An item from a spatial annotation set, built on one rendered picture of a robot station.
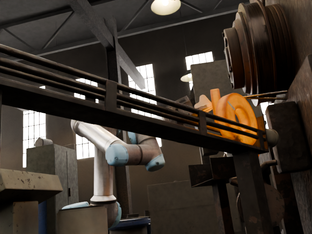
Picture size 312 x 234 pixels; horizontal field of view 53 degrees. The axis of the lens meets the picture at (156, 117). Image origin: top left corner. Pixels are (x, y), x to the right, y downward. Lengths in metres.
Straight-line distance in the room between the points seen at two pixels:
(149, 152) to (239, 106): 0.39
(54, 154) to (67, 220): 3.88
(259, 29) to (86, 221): 0.95
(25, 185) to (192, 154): 10.86
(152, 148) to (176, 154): 10.49
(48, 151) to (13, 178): 3.92
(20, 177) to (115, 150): 0.36
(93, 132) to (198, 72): 3.16
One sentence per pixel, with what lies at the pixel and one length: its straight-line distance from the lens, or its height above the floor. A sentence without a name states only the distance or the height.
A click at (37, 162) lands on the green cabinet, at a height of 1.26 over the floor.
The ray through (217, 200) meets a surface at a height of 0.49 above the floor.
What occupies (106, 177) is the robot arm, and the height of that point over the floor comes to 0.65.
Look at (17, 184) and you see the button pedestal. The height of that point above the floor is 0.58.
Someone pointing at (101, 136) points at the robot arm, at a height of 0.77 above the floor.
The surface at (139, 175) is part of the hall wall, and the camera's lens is 11.86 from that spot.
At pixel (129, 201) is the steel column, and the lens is 8.20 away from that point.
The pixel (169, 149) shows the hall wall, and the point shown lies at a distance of 11.69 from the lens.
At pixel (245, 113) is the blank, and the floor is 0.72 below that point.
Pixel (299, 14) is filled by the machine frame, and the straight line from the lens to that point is 1.23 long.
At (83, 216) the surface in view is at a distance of 0.76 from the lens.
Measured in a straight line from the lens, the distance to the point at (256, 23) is 1.34.
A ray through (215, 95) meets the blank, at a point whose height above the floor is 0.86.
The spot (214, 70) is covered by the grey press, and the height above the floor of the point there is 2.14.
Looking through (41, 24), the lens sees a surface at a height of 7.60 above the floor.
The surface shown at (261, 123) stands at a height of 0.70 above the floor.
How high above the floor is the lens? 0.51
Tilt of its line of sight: 16 degrees up
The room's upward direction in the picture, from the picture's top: 7 degrees counter-clockwise
